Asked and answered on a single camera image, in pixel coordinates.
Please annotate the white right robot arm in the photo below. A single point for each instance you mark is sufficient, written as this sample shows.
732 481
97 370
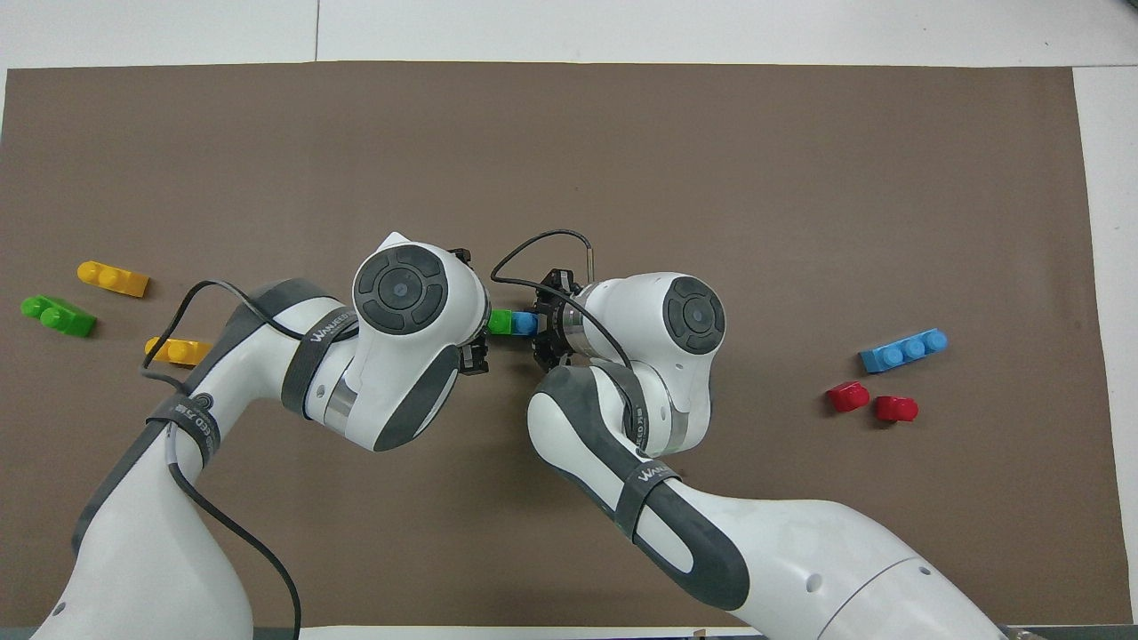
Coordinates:
800 551

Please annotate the blue three-stud block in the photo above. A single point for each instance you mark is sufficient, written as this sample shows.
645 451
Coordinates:
902 351
526 324

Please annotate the green two-stud block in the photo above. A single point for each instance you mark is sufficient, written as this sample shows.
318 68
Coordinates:
500 322
62 316

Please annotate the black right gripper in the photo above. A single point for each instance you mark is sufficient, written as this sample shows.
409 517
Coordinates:
565 333

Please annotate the yellow two-stud block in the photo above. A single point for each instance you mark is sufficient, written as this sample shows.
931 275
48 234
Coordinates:
182 353
117 281

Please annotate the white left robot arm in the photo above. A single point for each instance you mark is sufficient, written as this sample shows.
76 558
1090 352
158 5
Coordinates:
116 551

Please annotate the red single-stud block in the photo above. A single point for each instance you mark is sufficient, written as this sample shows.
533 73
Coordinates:
896 409
849 396

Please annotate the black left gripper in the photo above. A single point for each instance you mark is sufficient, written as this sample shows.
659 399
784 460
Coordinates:
476 357

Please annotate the brown table mat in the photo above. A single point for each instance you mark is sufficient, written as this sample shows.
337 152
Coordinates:
800 178

